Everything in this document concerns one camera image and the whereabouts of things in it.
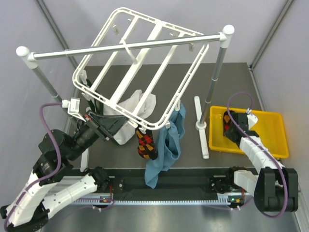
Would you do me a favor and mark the teal blue sock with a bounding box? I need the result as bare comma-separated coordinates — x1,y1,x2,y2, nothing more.
144,104,186,189

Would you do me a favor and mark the argyle sock red yellow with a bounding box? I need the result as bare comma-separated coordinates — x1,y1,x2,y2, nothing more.
135,128,158,160

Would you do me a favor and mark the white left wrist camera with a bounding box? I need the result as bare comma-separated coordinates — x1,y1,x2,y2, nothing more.
62,98,80,117

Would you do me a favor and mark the white square clip hanger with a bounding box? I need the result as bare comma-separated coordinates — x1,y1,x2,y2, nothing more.
72,6,210,131

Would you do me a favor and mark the white metal drying rack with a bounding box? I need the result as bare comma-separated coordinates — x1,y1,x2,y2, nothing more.
15,24,235,160

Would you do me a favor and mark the white sock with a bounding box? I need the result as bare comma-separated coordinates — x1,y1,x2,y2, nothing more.
103,89,157,145

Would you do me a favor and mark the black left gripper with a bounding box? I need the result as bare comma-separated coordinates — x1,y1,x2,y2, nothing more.
67,109,131,160

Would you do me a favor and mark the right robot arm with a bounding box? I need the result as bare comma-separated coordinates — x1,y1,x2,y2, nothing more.
223,110,298,216

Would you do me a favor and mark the yellow plastic bin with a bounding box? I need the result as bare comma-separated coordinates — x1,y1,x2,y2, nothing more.
209,105,290,159

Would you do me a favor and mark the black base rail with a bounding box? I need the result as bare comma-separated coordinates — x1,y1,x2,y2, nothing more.
57,168,254,201

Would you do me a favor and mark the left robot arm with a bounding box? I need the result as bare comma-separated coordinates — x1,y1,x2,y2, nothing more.
0,111,127,232

